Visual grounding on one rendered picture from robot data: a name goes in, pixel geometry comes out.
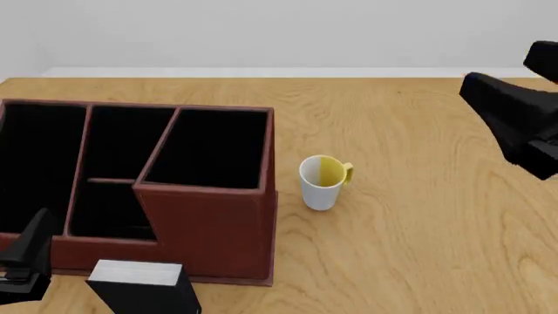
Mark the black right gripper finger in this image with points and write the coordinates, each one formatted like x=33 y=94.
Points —
x=510 y=108
x=544 y=59

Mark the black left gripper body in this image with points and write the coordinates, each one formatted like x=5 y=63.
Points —
x=22 y=288

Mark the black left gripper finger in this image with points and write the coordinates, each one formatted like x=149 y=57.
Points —
x=35 y=238

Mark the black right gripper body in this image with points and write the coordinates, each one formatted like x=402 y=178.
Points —
x=540 y=160

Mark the black book with white pages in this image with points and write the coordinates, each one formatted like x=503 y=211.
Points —
x=144 y=294

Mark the red-brown desk caddy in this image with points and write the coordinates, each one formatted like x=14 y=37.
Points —
x=205 y=222

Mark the white and yellow mug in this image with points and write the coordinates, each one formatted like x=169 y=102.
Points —
x=318 y=194

